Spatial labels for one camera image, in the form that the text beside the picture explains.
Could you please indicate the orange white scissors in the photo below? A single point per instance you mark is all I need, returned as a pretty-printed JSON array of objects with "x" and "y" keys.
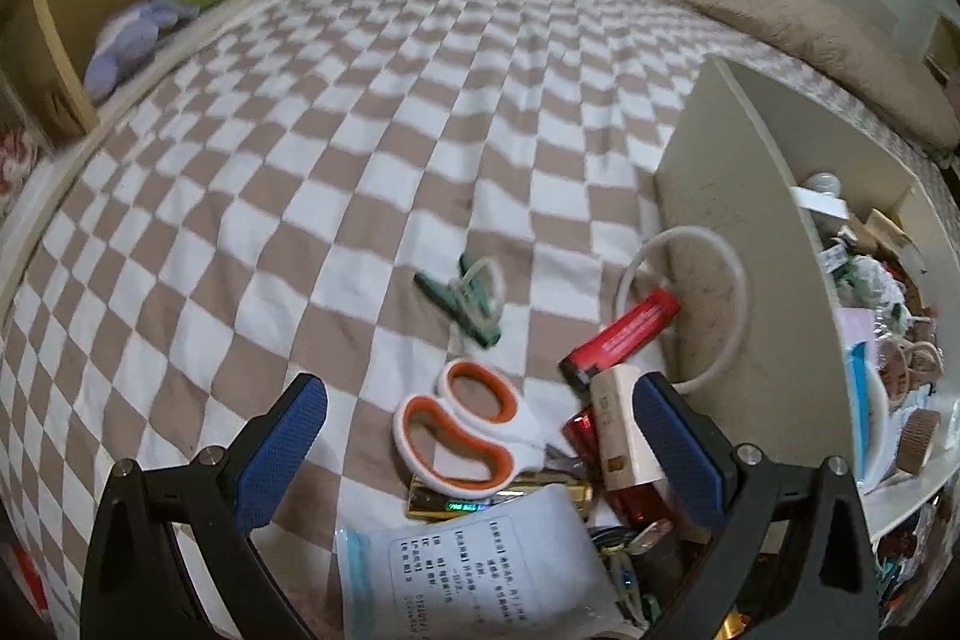
[{"x": 525, "y": 422}]

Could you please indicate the red tube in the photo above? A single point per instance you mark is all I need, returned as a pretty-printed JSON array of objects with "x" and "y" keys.
[{"x": 622, "y": 336}]

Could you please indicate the shiny red box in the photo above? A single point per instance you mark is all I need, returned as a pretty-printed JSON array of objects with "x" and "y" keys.
[{"x": 581, "y": 434}]

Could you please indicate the green clip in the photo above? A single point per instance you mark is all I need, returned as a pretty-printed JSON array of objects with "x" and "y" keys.
[{"x": 450, "y": 299}]

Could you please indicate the brown white checkered bed sheet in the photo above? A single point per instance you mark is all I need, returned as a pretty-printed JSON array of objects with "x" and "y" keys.
[{"x": 337, "y": 160}]

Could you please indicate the white rectangular carton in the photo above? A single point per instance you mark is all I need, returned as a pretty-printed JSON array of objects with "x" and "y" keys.
[{"x": 619, "y": 430}]

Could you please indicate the floral patterned cloth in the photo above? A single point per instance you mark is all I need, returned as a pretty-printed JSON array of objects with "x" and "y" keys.
[{"x": 15, "y": 156}]

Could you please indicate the white round cap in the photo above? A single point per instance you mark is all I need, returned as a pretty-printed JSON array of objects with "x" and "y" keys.
[{"x": 821, "y": 183}]

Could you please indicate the shiny gold box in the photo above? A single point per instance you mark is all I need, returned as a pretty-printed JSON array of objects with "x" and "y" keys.
[{"x": 450, "y": 497}]

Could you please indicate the purple plush toy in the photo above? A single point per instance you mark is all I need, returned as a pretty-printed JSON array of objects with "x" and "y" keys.
[{"x": 127, "y": 40}]

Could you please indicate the white storage box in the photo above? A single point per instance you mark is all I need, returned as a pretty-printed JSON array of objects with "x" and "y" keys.
[{"x": 750, "y": 197}]

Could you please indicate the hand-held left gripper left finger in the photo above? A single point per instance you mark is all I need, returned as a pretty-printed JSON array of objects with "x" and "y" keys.
[{"x": 281, "y": 452}]

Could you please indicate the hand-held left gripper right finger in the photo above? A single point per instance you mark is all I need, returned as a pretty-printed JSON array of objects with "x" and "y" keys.
[{"x": 675, "y": 452}]

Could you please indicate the small cardboard box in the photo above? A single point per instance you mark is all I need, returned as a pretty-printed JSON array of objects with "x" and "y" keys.
[{"x": 896, "y": 239}]

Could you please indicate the white plastic packet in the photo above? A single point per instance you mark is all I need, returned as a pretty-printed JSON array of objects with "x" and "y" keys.
[{"x": 480, "y": 557}]

